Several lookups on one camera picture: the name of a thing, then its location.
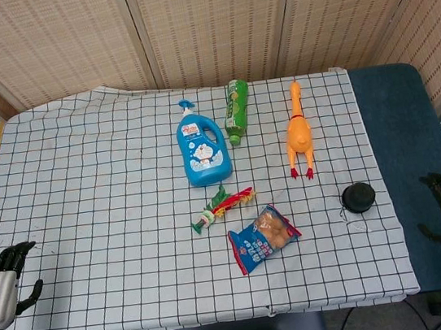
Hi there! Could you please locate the black round object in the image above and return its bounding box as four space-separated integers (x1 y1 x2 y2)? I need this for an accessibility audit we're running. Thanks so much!
339 180 379 216

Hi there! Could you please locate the white black checked tablecloth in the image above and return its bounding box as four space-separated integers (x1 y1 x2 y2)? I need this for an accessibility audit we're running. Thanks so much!
0 46 424 330

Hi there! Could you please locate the orange rubber chicken toy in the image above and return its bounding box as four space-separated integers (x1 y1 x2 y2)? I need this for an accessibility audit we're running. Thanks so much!
276 77 320 183

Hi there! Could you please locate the blue red snack bag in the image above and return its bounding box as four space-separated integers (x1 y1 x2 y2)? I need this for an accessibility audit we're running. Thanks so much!
224 199 308 280

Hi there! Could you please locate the colourful feather shuttlecock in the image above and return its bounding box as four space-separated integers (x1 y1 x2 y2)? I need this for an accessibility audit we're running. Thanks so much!
186 179 260 234

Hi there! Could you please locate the blue detergent bottle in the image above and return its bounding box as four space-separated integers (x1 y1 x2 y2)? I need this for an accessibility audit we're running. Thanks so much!
171 93 237 191

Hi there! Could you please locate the green plastic drink bottle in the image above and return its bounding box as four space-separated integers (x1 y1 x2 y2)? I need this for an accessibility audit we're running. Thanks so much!
218 77 258 148

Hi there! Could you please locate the woven bamboo folding screen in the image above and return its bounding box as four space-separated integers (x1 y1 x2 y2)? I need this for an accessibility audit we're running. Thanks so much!
0 0 441 175

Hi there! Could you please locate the black floor cable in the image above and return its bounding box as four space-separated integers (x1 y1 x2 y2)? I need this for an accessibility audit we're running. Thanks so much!
330 306 358 330

